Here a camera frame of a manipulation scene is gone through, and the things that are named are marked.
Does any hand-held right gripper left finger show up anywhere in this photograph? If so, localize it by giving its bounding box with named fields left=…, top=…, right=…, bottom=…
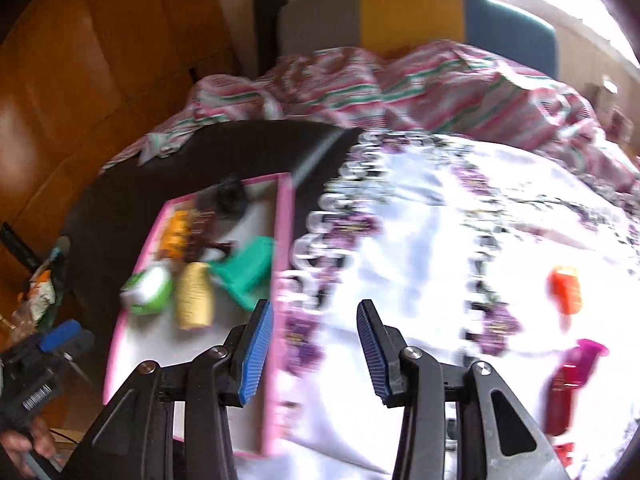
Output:
left=65, top=298, right=275, bottom=480

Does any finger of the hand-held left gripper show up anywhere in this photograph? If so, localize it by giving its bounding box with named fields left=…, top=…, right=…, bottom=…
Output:
left=38, top=320, right=83, bottom=354

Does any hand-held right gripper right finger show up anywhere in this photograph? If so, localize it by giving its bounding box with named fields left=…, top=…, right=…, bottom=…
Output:
left=356, top=298, right=571, bottom=480

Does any green plastic holder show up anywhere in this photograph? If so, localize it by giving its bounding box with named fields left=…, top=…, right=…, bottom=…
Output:
left=207, top=236, right=276, bottom=311

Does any pink shallow box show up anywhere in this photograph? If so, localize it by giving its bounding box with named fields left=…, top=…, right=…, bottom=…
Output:
left=102, top=172, right=296, bottom=459

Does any brown pine cone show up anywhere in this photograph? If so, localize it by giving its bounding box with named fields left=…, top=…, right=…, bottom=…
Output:
left=187, top=209, right=236, bottom=264

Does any black and grey cylinder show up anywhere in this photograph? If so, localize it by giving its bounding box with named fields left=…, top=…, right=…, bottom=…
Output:
left=214, top=174, right=247, bottom=219

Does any person's left hand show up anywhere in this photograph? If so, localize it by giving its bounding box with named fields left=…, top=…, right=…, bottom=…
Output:
left=0, top=416, right=57, bottom=477

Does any crumpled plastic bag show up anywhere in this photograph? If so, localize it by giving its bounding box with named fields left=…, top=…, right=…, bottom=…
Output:
left=19, top=236, right=72, bottom=322

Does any green and white round case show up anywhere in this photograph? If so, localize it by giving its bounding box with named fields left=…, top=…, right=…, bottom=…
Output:
left=119, top=263, right=175, bottom=316

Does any white embroidered tablecloth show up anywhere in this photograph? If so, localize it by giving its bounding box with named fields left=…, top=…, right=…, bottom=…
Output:
left=235, top=131, right=640, bottom=480

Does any orange plastic toy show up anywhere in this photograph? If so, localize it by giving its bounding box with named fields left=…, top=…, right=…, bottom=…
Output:
left=159, top=209, right=194, bottom=261

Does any black table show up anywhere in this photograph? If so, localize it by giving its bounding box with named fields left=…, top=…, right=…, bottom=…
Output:
left=60, top=120, right=367, bottom=411

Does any red bottle with magenta cap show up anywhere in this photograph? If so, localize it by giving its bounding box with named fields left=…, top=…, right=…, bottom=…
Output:
left=543, top=338, right=610, bottom=436

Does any orange toy block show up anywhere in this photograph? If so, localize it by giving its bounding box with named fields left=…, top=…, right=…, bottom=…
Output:
left=547, top=265, right=584, bottom=316

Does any wooden wardrobe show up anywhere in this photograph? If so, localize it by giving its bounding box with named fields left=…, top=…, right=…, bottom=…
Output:
left=0, top=0, right=242, bottom=282

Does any pink striped blanket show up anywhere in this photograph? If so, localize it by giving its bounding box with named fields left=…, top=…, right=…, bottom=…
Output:
left=100, top=39, right=640, bottom=197

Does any grey yellow blue headboard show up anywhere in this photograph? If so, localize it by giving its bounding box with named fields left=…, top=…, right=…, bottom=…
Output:
left=276, top=0, right=559, bottom=82

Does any purple and white box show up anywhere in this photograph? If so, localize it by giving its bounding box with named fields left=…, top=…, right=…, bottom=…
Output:
left=611, top=107, right=632, bottom=137

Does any black bed post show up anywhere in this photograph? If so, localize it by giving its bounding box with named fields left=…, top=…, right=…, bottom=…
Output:
left=252, top=0, right=290, bottom=82

